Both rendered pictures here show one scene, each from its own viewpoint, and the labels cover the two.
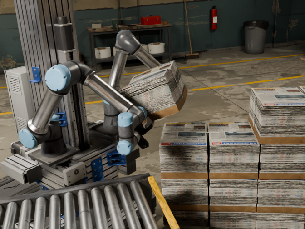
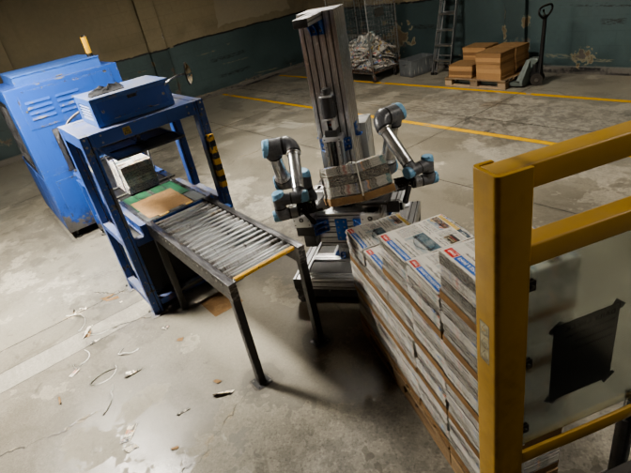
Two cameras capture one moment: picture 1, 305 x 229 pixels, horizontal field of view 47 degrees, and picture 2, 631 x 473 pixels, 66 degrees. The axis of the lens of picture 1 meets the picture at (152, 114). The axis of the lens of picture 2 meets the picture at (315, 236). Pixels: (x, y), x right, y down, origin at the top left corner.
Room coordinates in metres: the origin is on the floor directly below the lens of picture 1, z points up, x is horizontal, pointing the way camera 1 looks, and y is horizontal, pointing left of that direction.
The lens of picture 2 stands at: (0.83, -2.46, 2.28)
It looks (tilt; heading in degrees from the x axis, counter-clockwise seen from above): 29 degrees down; 71
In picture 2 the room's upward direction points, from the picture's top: 12 degrees counter-clockwise
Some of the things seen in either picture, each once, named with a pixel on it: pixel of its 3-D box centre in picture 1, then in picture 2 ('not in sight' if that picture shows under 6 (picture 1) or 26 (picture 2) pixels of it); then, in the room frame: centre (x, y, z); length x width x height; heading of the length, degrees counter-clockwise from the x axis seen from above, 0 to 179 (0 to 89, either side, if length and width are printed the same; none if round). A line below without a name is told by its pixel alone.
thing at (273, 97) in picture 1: (281, 96); (423, 236); (1.97, -0.76, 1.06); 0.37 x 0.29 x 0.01; 174
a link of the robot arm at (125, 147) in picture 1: (127, 144); (282, 214); (1.56, 0.13, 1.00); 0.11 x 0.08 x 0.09; 165
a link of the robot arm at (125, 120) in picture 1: (127, 124); (281, 199); (1.58, 0.12, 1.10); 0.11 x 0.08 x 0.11; 157
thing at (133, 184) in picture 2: not in sight; (133, 172); (0.84, 2.17, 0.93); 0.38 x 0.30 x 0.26; 103
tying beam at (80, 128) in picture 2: not in sight; (131, 118); (0.97, 1.62, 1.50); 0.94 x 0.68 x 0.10; 13
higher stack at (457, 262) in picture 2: not in sight; (502, 381); (1.91, -1.35, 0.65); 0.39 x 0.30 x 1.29; 172
